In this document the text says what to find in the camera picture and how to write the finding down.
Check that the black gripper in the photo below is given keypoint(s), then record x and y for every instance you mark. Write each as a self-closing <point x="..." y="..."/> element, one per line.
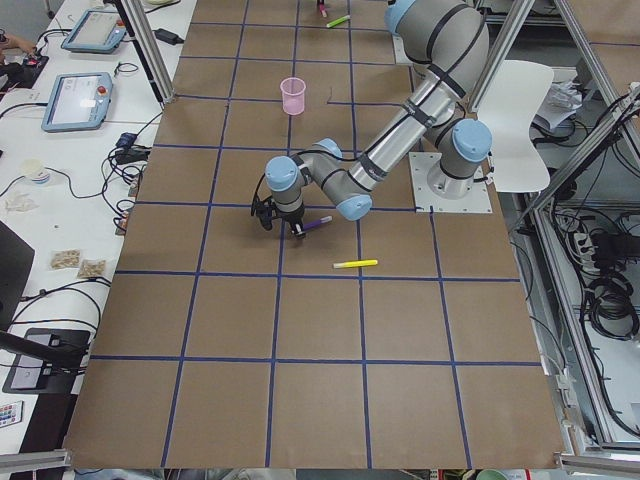
<point x="293" y="218"/>

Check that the white paper cup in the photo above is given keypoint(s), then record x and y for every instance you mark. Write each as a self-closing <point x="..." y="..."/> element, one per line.
<point x="35" y="171"/>

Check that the white plastic chair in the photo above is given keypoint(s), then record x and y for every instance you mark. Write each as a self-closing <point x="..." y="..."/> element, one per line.
<point x="508" y="109"/>

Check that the teach pendant tablet far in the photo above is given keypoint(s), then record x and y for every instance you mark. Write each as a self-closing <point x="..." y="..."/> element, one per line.
<point x="97" y="31"/>

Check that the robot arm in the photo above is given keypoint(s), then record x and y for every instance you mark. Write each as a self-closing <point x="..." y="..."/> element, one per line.
<point x="448" y="43"/>

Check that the black power adapter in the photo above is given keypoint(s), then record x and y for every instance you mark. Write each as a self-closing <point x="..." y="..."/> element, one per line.
<point x="167" y="36"/>

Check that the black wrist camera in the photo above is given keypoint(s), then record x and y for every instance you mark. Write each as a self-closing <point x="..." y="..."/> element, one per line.
<point x="265" y="211"/>

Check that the green highlighter pen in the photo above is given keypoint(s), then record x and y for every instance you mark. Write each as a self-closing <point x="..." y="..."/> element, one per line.
<point x="339" y="21"/>

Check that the yellow highlighter pen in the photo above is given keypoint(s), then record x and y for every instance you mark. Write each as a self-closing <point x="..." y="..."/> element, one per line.
<point x="355" y="264"/>

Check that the teach pendant tablet near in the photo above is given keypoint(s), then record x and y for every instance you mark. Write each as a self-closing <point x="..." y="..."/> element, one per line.
<point x="78" y="102"/>

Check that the purple highlighter pen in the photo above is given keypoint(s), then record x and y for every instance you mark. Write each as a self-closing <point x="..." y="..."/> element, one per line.
<point x="317" y="223"/>

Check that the aluminium frame post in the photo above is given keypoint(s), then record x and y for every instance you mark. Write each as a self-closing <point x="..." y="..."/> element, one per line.
<point x="144" y="41"/>

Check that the pink mesh cup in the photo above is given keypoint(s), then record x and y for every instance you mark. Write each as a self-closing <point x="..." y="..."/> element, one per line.
<point x="293" y="95"/>

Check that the teach pendant tablet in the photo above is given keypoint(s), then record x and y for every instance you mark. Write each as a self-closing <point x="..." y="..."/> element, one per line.
<point x="78" y="102"/>
<point x="97" y="31"/>

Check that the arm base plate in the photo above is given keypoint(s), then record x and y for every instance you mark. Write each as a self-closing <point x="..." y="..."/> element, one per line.
<point x="435" y="192"/>
<point x="400" y="54"/>

